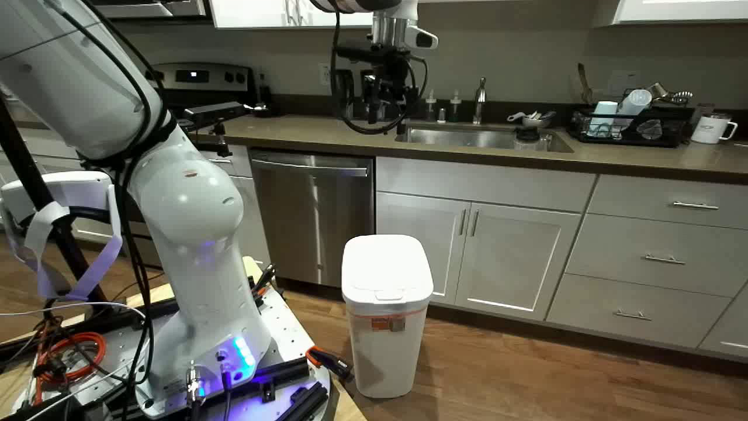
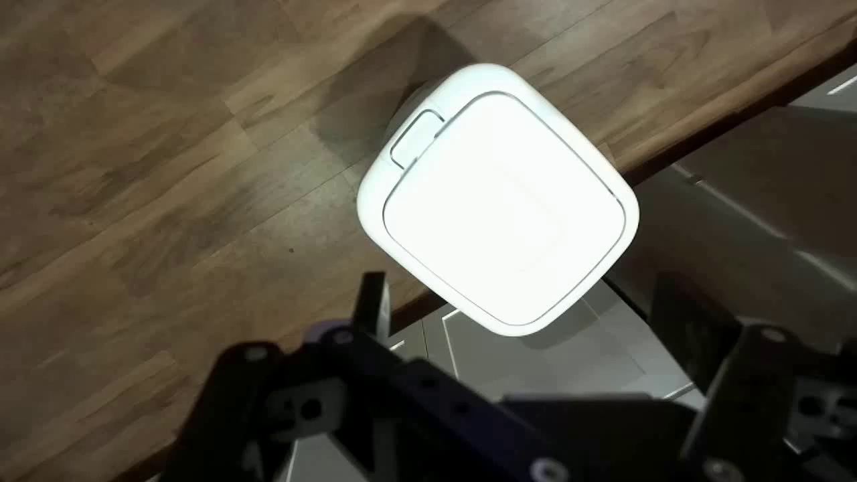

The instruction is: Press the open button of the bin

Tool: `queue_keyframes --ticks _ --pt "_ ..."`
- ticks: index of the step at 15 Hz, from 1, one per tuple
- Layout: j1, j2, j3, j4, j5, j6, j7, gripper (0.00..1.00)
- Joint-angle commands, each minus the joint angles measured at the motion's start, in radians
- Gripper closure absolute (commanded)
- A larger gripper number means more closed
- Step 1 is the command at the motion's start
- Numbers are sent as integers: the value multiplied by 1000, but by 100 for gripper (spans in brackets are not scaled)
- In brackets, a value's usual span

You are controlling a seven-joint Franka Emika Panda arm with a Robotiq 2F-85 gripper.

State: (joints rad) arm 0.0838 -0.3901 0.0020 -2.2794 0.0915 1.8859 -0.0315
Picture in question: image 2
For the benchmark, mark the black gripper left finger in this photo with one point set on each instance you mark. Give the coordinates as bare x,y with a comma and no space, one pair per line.
405,402

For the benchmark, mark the white square lidded bin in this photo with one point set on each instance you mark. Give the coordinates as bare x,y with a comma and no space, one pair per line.
510,205

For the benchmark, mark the white bin open button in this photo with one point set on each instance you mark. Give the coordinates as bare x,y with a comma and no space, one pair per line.
416,141

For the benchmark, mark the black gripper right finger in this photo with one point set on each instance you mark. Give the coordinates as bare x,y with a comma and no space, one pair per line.
768,402

